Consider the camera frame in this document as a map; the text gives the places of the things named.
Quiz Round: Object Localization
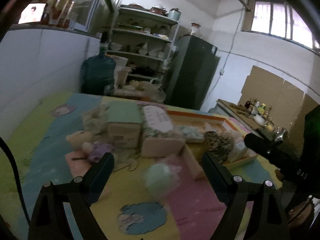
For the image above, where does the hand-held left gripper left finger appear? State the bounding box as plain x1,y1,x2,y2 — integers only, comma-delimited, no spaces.
28,152,115,240

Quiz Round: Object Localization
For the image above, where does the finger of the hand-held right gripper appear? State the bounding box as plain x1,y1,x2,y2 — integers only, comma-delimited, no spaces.
244,132,288,168

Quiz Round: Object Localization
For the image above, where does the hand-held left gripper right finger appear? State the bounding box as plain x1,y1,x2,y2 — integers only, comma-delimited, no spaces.
201,152,292,240

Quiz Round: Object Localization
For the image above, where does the small purple toy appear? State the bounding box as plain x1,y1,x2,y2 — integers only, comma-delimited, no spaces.
87,142,112,163

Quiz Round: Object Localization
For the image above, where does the orange-rimmed cardboard box tray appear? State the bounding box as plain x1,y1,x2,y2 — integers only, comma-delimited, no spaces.
166,110,260,179

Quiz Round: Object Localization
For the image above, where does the leopard print cloth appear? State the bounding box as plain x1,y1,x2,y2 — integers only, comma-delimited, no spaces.
204,131,234,164

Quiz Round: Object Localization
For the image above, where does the white green-print wipes packet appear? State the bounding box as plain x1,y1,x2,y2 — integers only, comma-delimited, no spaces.
180,126,205,143

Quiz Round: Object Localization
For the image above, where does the white lace cloth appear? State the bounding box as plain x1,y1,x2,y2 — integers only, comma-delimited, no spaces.
82,104,110,133

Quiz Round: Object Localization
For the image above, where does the green bath puff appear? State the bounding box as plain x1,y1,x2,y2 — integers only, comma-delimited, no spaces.
142,161,177,200

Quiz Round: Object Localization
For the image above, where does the metal kettle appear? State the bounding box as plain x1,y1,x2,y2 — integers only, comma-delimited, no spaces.
274,126,288,143

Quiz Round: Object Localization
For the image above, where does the white bowl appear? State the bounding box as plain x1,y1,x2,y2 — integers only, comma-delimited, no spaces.
254,115,267,127

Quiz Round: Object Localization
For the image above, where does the green tissue box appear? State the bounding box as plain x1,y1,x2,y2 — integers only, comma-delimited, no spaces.
106,101,142,148

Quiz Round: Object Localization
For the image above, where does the floral tissue pack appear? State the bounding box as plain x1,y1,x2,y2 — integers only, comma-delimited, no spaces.
140,104,186,158

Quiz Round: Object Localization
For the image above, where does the cardboard sheet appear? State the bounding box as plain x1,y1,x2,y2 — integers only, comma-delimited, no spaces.
239,65,320,155

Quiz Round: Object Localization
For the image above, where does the cartoon printed tablecloth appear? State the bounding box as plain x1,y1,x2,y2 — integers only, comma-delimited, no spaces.
0,92,283,240

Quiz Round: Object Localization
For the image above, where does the clear plastic bag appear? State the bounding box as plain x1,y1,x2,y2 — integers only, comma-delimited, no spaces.
115,80,167,103

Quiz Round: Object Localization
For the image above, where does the beige plastic bucket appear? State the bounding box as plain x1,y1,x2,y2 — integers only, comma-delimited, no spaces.
116,67,132,85

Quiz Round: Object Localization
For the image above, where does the blue water jug with pump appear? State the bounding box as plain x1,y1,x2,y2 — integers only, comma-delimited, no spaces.
80,31,117,95

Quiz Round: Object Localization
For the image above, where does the dark green refrigerator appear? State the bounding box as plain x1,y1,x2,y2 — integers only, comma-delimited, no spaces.
164,35,222,110

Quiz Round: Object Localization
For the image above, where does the black wok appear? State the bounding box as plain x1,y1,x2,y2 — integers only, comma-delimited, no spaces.
136,66,155,75

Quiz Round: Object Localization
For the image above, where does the barred window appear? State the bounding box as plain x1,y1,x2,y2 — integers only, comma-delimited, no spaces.
241,0,320,55

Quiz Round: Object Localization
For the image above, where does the glass jar with brown lid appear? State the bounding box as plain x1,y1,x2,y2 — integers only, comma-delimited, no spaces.
191,22,202,36

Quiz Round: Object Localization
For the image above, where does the white metal shelf rack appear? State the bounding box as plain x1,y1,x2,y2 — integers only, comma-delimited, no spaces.
106,4,180,98

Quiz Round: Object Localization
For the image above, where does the tall amber glass bottle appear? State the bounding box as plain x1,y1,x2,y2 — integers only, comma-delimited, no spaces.
56,0,66,27
62,0,72,28
67,0,75,28

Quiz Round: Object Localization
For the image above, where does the teal enamel pot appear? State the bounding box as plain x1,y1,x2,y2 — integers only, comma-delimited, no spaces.
169,8,182,22

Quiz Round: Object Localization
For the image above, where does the red pot with glass lid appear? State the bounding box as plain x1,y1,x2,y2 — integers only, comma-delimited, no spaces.
150,5,168,15

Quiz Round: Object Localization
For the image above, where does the smartphone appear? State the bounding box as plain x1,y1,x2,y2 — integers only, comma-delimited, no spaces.
19,3,47,25

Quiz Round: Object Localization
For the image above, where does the black cable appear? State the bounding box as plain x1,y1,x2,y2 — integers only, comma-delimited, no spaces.
0,137,30,225

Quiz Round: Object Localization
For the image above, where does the white wall cable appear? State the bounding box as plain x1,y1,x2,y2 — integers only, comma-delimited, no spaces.
205,5,247,100

